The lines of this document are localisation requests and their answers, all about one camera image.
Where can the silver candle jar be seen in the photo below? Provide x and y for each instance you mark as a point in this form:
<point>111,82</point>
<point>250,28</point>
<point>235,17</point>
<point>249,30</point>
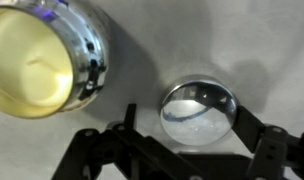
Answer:
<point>32,63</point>

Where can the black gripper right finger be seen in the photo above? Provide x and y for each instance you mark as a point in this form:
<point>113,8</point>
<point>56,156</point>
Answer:
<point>250,128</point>

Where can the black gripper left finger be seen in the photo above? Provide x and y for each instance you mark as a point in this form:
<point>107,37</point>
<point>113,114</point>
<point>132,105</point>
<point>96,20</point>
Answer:
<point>129,116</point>

